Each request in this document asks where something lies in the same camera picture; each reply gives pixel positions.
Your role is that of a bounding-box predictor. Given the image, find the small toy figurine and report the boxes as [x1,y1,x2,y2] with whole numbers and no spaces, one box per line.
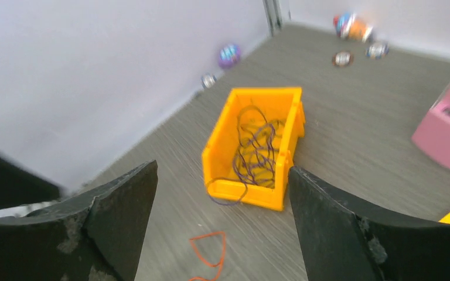
[333,12,374,43]

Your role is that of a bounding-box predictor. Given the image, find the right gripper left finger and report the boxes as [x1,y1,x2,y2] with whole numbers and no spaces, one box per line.
[0,160,158,280]

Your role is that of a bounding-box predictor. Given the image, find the orange cable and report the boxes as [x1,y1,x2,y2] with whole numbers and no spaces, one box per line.
[187,231,227,281]

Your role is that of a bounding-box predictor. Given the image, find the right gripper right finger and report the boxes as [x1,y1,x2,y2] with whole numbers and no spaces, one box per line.
[288,166,450,281]

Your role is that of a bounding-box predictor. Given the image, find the small round token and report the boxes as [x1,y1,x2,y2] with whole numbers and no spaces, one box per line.
[201,73,217,89]
[365,42,389,59]
[332,51,354,67]

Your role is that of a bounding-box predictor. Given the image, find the orange plastic bin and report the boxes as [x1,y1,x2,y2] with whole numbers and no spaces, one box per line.
[202,87,305,211]

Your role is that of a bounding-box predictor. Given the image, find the purple toy ball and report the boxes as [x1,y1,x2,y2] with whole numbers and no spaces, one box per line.
[218,43,241,69]

